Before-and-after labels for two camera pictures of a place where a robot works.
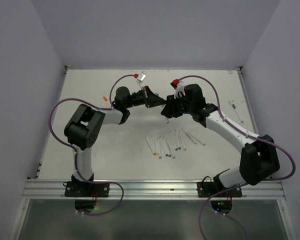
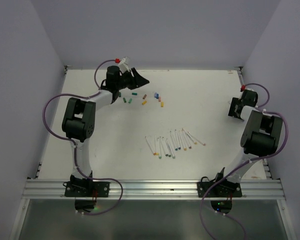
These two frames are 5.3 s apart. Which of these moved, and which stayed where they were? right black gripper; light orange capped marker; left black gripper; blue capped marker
Moved: right black gripper; left black gripper
Stayed: light orange capped marker; blue capped marker
